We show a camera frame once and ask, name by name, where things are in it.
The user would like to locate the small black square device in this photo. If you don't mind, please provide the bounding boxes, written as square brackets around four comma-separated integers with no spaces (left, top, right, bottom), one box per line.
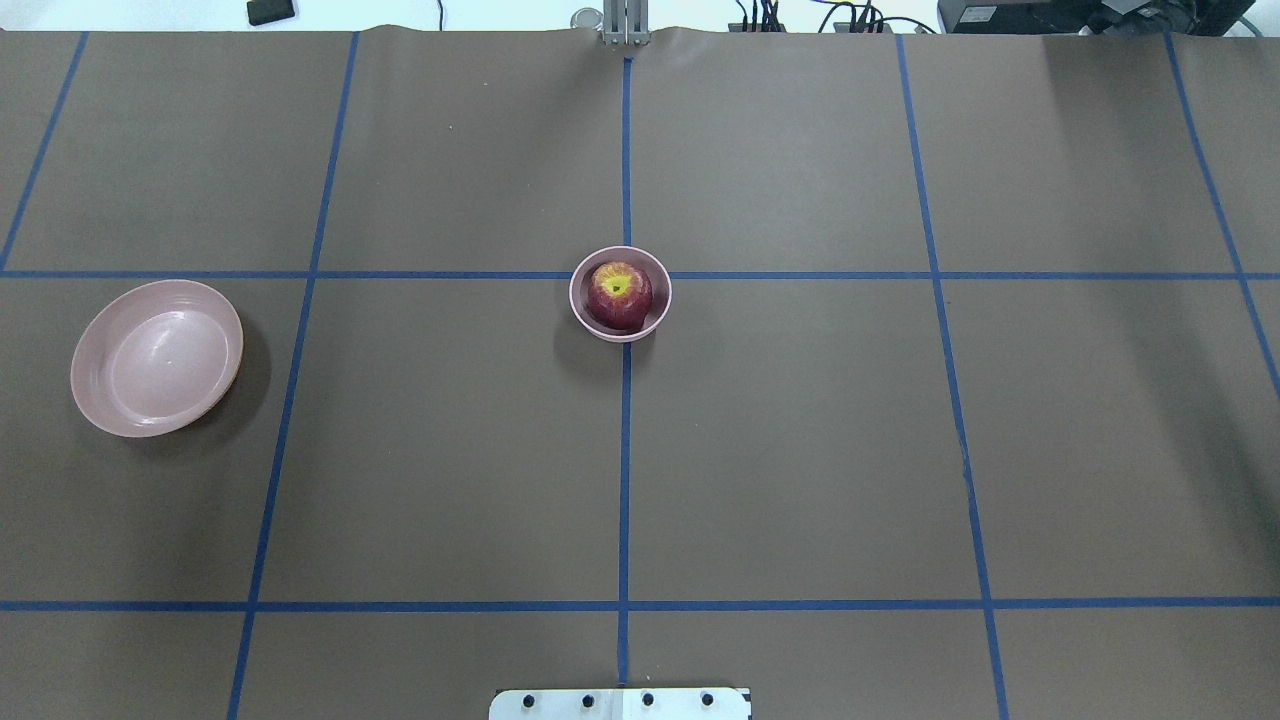
[244,0,296,27]

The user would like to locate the pink plate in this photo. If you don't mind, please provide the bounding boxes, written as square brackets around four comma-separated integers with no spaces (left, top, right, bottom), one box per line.
[69,279,244,438]

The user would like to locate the red apple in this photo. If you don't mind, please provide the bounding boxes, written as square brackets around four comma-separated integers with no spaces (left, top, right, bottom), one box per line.
[585,261,654,334]

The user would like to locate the aluminium frame post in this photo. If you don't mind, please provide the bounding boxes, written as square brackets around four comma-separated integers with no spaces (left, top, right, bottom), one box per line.
[600,0,652,46]

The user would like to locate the white camera mast base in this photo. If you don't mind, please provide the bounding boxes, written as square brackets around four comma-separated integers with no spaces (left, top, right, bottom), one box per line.
[488,687,753,719]

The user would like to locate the pink bowl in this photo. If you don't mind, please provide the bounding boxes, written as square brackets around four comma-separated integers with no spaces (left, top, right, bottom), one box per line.
[568,246,673,343]

